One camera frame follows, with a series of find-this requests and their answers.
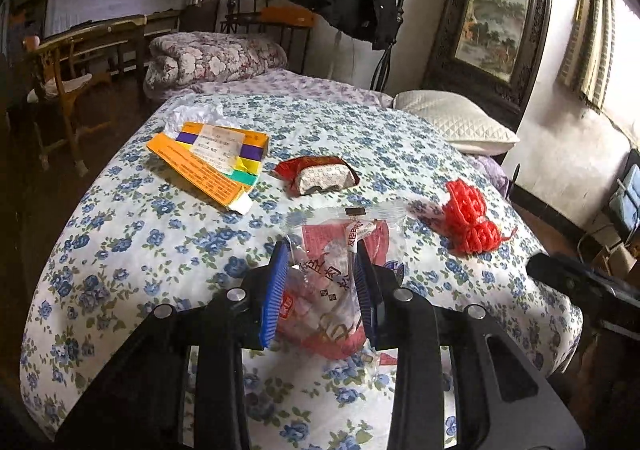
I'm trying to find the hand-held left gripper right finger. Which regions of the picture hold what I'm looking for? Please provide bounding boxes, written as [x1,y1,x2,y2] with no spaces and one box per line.
[351,247,587,450]

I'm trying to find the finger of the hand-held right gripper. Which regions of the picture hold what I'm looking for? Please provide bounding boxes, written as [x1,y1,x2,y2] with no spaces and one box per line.
[526,253,640,316]

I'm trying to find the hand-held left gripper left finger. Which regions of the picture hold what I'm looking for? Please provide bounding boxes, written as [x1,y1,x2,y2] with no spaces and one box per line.
[55,237,293,450]

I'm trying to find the clear red snack packet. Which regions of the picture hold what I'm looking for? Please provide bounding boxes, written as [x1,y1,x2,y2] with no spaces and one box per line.
[277,200,408,381]

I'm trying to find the red foam fruit net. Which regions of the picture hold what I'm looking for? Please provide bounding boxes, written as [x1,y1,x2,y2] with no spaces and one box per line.
[442,179,518,256]

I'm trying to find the red snack wrapper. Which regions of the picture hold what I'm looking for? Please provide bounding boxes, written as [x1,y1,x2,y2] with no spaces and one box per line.
[272,155,361,198]

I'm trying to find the orange cardboard box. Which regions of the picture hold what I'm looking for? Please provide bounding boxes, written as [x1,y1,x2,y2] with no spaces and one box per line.
[146,121,271,216]

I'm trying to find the white plastic bag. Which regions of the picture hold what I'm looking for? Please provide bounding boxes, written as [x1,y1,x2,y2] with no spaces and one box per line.
[165,98,241,131]

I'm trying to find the small cardboard box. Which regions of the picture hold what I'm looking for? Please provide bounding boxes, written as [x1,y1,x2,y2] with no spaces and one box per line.
[592,240,638,276]

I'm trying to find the blue padded bag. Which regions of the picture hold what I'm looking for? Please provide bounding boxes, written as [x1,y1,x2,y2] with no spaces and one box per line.
[607,165,640,236]

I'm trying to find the white quilted pillow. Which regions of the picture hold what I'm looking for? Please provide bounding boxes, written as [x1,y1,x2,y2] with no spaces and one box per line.
[392,89,521,156]

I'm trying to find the folded floral quilt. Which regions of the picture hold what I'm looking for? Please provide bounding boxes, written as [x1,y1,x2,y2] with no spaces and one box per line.
[142,30,290,98]

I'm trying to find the striped window curtain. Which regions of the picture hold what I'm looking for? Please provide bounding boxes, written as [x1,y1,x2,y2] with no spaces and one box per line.
[557,0,640,113]

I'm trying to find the orange seat metal chair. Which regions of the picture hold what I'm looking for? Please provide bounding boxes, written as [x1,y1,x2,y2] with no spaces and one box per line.
[260,5,318,76]

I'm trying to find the carved framed landscape painting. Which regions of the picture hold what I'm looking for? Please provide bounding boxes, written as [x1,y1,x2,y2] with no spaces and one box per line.
[422,0,556,131]

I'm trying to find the wooden chair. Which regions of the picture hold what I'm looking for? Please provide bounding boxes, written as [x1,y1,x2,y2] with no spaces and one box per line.
[112,18,151,76]
[22,33,118,176]

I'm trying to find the long wooden desk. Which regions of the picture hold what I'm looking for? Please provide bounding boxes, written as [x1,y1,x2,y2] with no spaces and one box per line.
[35,10,186,81]

